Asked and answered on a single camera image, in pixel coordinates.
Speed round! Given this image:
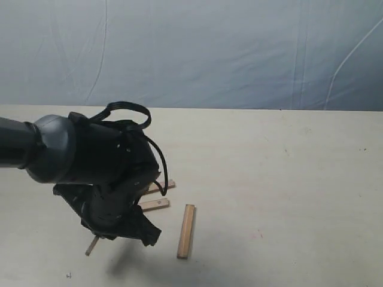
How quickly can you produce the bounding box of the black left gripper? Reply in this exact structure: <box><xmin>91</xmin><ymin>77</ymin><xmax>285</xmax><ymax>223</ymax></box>
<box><xmin>53</xmin><ymin>112</ymin><xmax>162</xmax><ymax>246</ymax></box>

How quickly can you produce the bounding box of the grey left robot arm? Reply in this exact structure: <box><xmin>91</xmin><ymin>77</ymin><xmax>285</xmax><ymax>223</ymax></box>
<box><xmin>1</xmin><ymin>112</ymin><xmax>161</xmax><ymax>246</ymax></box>

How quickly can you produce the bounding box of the grey backdrop cloth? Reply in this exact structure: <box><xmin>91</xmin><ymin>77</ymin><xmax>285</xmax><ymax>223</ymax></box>
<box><xmin>1</xmin><ymin>0</ymin><xmax>382</xmax><ymax>111</ymax></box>

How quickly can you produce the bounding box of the black cable loop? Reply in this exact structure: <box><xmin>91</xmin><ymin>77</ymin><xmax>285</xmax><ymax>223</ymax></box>
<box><xmin>89</xmin><ymin>101</ymin><xmax>168</xmax><ymax>197</ymax></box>

